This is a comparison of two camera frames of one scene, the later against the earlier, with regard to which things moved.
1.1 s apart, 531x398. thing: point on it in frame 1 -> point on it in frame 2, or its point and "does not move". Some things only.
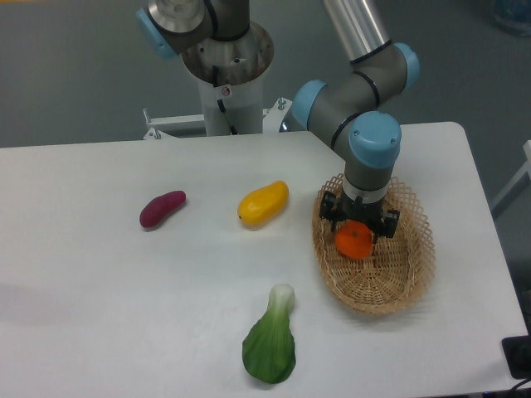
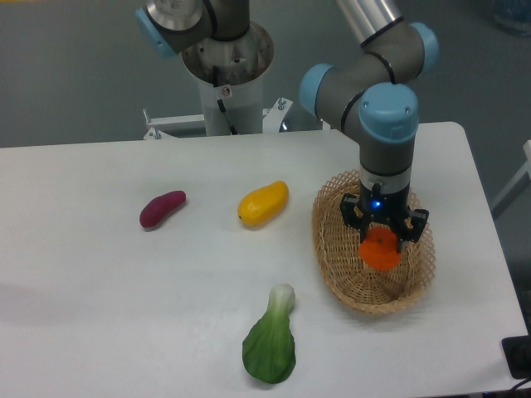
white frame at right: x=516 y=188 does not move
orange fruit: x=353 y=239 -> x=379 y=249
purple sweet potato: x=161 y=206 does not move
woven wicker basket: x=399 y=269 does not move
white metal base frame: x=272 y=118 does not move
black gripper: x=369 y=213 -> x=373 y=206
